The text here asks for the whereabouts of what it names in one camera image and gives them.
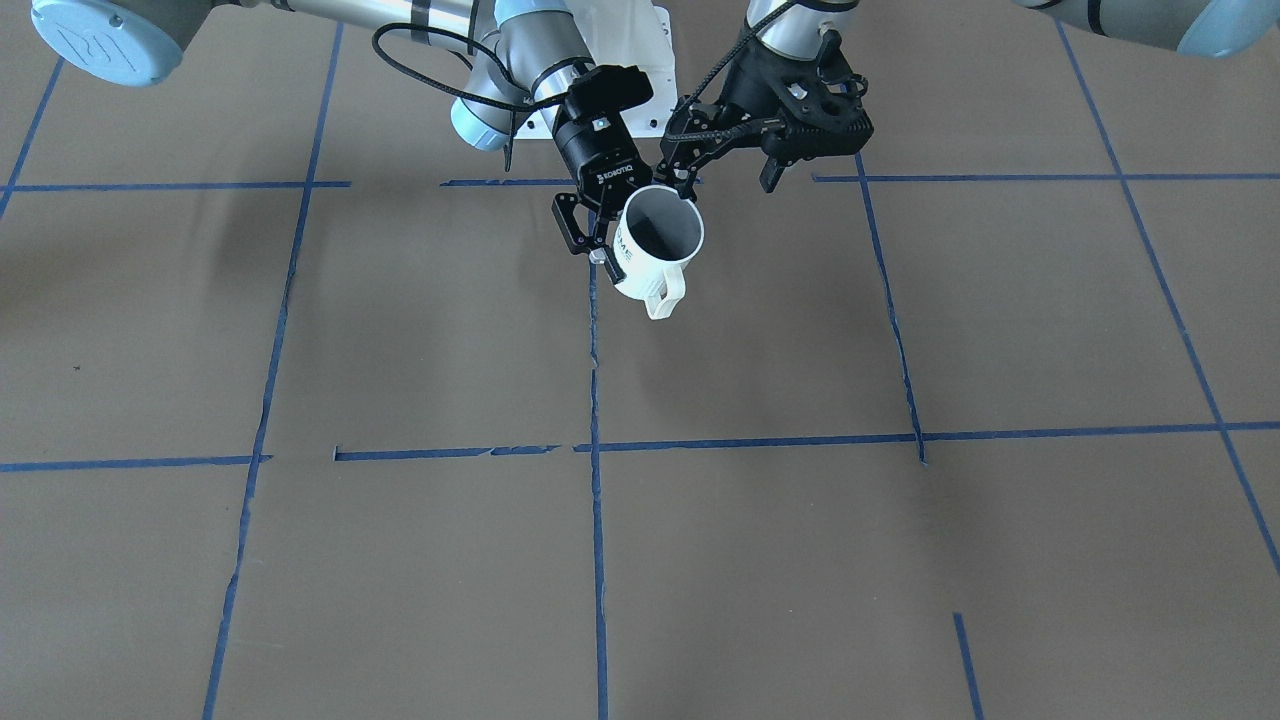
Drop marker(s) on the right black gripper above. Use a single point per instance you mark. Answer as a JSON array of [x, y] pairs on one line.
[[592, 150]]

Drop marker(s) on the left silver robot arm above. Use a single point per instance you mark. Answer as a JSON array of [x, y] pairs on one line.
[[797, 28]]

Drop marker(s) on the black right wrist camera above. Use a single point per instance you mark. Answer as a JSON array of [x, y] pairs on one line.
[[605, 91]]

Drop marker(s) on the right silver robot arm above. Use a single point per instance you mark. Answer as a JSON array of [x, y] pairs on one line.
[[577, 69]]

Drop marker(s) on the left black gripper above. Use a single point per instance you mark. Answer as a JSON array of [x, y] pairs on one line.
[[752, 87]]

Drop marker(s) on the white ceramic mug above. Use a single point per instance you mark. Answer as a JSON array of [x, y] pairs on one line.
[[658, 235]]

